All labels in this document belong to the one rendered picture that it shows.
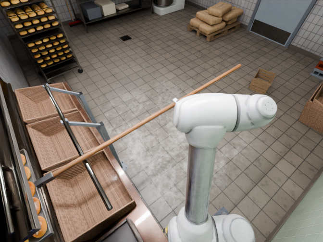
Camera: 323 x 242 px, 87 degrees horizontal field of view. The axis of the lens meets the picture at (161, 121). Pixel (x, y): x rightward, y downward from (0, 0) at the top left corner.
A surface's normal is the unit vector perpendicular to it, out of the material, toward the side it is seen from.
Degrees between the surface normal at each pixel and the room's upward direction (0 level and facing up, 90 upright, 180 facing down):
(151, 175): 0
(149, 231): 0
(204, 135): 66
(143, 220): 0
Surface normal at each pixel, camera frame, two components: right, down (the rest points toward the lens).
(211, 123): 0.01, 0.52
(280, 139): 0.00, -0.62
